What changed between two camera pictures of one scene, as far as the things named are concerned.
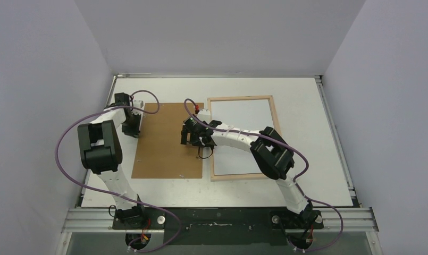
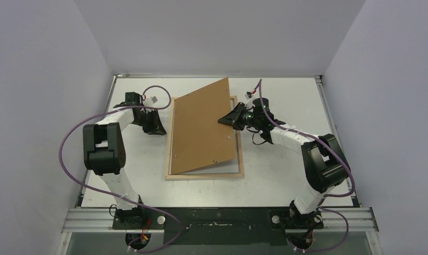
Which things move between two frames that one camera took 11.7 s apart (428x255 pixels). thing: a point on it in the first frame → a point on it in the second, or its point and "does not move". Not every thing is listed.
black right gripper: x=185 y=134 → x=237 y=116
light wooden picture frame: x=257 y=176 → x=187 y=176
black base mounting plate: x=219 y=226 does not move
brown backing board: x=159 y=153 → x=198 y=139
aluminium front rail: x=335 y=220 does not move
